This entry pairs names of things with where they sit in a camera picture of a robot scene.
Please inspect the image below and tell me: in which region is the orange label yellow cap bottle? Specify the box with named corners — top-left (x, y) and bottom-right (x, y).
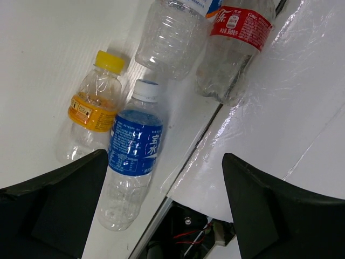
top-left (56, 50), bottom-right (125, 164)

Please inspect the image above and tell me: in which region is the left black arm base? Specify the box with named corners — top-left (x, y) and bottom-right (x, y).
top-left (137, 202), bottom-right (235, 258)

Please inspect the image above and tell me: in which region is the blue label plastic bottle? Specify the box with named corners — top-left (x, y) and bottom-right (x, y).
top-left (97, 79), bottom-right (163, 231)

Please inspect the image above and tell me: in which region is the red label red cap bottle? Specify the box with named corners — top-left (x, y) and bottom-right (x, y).
top-left (196, 1), bottom-right (275, 106)

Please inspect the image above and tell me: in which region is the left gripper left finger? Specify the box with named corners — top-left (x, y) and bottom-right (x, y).
top-left (1, 149), bottom-right (108, 258)

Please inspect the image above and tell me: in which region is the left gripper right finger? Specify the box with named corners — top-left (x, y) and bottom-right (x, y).
top-left (222, 153), bottom-right (344, 258)

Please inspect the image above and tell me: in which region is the white orange label bottle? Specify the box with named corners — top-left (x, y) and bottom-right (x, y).
top-left (135, 1), bottom-right (222, 80)

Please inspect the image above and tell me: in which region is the white taped cover plate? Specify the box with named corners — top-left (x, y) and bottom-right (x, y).
top-left (168, 1), bottom-right (344, 222)

